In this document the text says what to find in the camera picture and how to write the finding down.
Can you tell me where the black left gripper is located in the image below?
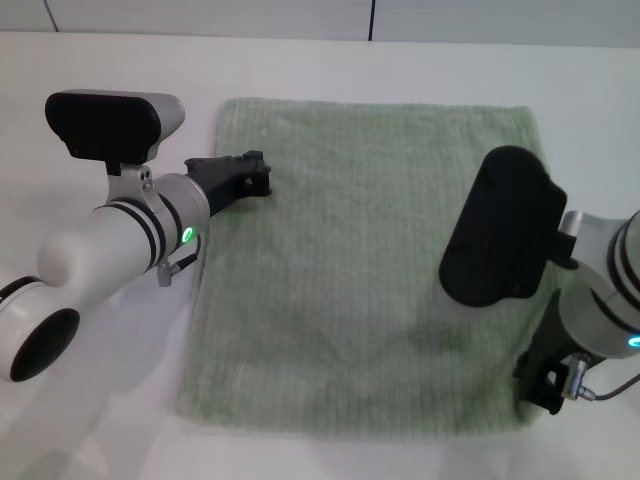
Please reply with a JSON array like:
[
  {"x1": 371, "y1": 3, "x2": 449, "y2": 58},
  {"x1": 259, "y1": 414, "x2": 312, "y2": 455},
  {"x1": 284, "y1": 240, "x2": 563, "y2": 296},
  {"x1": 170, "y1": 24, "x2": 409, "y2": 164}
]
[{"x1": 184, "y1": 148, "x2": 273, "y2": 219}]

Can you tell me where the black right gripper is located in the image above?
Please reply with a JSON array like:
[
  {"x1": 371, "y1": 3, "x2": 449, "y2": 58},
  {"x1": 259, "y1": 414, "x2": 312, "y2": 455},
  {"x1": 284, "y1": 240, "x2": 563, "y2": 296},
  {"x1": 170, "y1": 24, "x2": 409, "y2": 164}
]
[{"x1": 512, "y1": 287, "x2": 577, "y2": 416}]

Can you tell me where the light green terry towel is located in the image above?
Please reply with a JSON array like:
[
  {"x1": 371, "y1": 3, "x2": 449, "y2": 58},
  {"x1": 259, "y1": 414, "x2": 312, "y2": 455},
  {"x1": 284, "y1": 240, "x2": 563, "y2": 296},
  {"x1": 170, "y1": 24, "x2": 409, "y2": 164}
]
[{"x1": 175, "y1": 97, "x2": 557, "y2": 434}]

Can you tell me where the gray right arm cable plug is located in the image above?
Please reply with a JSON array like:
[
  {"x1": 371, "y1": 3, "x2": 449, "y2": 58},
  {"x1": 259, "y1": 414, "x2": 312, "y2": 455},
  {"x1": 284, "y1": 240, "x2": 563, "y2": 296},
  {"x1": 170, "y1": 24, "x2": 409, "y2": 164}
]
[{"x1": 559, "y1": 352, "x2": 640, "y2": 403}]

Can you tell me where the black left arm cable plug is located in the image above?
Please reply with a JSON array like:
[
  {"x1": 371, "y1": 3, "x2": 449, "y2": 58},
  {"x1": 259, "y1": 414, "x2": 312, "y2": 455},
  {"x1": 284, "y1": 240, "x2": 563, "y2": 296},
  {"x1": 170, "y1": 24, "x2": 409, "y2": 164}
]
[{"x1": 156, "y1": 233, "x2": 202, "y2": 289}]

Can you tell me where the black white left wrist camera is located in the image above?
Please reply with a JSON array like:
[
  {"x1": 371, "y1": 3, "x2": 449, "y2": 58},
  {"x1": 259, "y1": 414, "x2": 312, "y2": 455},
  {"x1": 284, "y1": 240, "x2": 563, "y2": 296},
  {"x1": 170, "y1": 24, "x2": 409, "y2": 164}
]
[{"x1": 44, "y1": 90, "x2": 186, "y2": 177}]

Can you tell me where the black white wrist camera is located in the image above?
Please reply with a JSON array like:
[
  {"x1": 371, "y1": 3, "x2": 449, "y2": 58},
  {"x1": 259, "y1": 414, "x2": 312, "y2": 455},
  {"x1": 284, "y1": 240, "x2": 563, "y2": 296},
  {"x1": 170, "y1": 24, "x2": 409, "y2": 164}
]
[
  {"x1": 438, "y1": 145, "x2": 576, "y2": 309},
  {"x1": 44, "y1": 90, "x2": 186, "y2": 177}
]

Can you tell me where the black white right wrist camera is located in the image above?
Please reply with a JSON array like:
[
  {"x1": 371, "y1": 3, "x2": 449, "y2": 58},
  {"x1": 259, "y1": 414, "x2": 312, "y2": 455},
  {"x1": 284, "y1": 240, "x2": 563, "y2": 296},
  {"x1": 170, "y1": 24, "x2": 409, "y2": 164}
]
[{"x1": 438, "y1": 145, "x2": 576, "y2": 309}]

